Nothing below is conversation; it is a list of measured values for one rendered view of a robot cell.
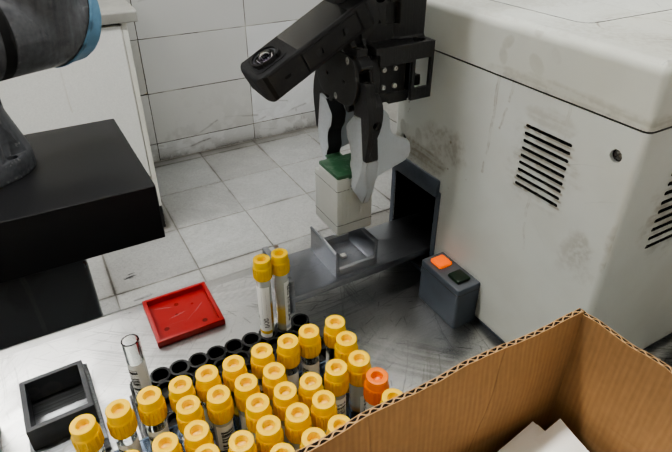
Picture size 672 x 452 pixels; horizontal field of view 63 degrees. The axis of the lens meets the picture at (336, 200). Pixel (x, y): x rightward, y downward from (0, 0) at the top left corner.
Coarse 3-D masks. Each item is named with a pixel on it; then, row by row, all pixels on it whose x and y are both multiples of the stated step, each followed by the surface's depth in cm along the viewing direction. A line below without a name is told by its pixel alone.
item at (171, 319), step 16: (192, 288) 60; (144, 304) 57; (160, 304) 58; (176, 304) 58; (192, 304) 58; (208, 304) 58; (160, 320) 56; (176, 320) 56; (192, 320) 56; (208, 320) 56; (224, 320) 56; (160, 336) 54; (176, 336) 53
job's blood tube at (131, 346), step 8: (128, 336) 40; (136, 336) 40; (128, 344) 41; (136, 344) 40; (128, 352) 40; (136, 352) 40; (128, 360) 40; (136, 360) 40; (144, 360) 41; (128, 368) 41; (136, 368) 41; (144, 368) 41; (136, 376) 41; (144, 376) 41; (136, 384) 41; (144, 384) 42; (136, 392) 42
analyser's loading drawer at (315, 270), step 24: (408, 216) 66; (312, 240) 59; (336, 240) 61; (360, 240) 59; (384, 240) 62; (408, 240) 62; (312, 264) 58; (336, 264) 55; (360, 264) 57; (384, 264) 58; (312, 288) 55
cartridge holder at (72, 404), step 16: (64, 368) 46; (80, 368) 46; (32, 384) 45; (48, 384) 46; (64, 384) 47; (80, 384) 48; (32, 400) 46; (48, 400) 46; (64, 400) 46; (80, 400) 46; (96, 400) 46; (32, 416) 44; (48, 416) 45; (64, 416) 42; (96, 416) 44; (32, 432) 41; (48, 432) 42; (64, 432) 43; (32, 448) 42; (48, 448) 42; (64, 448) 42
